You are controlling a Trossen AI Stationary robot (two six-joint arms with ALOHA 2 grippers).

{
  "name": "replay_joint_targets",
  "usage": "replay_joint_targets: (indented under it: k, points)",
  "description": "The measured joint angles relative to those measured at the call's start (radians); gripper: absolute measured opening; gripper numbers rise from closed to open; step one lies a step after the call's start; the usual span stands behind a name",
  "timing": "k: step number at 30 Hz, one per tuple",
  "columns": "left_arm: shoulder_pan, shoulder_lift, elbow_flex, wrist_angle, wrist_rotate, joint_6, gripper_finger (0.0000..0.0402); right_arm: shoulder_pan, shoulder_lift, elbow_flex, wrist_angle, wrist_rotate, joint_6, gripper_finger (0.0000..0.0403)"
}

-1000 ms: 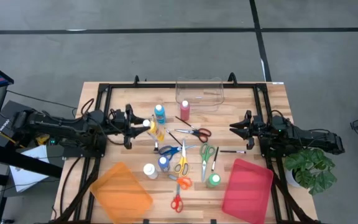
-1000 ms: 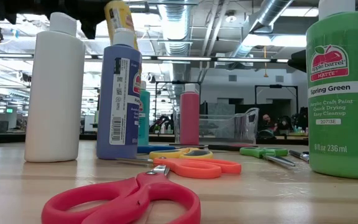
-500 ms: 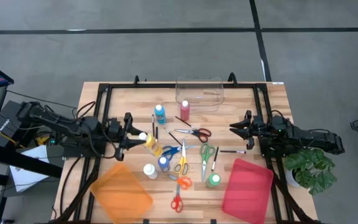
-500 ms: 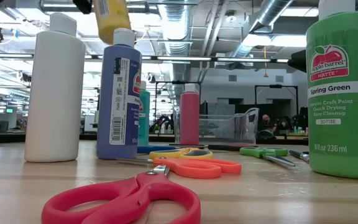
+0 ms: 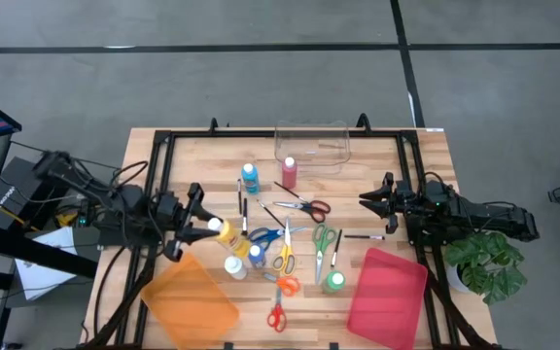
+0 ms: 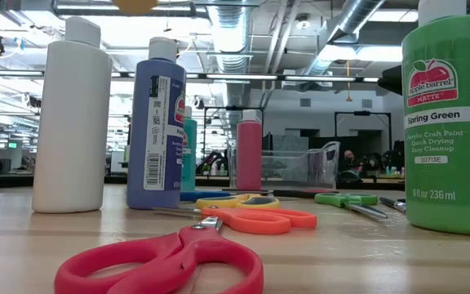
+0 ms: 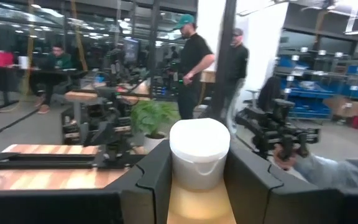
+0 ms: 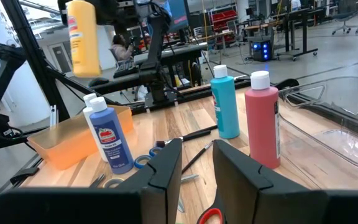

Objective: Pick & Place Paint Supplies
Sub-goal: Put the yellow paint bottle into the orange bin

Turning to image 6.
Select blue paint bottle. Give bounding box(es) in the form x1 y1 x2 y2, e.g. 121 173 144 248
126 36 188 211

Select teal paint bottle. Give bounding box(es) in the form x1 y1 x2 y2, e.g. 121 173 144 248
180 105 198 193

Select black metal frame stand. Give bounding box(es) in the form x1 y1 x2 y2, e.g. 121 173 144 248
335 110 392 154

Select red paint bottle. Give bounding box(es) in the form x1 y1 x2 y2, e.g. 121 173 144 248
236 109 263 191

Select green scissors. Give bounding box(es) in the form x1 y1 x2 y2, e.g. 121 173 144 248
314 192 388 221

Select orange small scissors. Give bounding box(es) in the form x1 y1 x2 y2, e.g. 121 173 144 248
152 205 318 236

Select person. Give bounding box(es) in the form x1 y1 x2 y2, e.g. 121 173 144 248
342 149 361 172

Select clear plastic bin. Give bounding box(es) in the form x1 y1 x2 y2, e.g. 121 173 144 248
226 140 341 190

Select yellow grey scissors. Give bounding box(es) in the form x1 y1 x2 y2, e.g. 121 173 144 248
195 193 281 210

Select green paint bottle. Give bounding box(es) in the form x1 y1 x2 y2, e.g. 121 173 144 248
401 0 470 236

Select white paint bottle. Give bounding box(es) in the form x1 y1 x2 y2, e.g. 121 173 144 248
31 16 113 214

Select yellow paint bottle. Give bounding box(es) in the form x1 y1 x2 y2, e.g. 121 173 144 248
111 0 159 16

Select red small scissors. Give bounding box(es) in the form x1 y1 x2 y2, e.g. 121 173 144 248
54 216 264 294

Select blue scissors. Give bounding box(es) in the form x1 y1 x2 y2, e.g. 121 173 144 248
180 190 232 203

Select silver air duct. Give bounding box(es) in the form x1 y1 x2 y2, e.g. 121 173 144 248
304 0 385 77
208 0 253 108

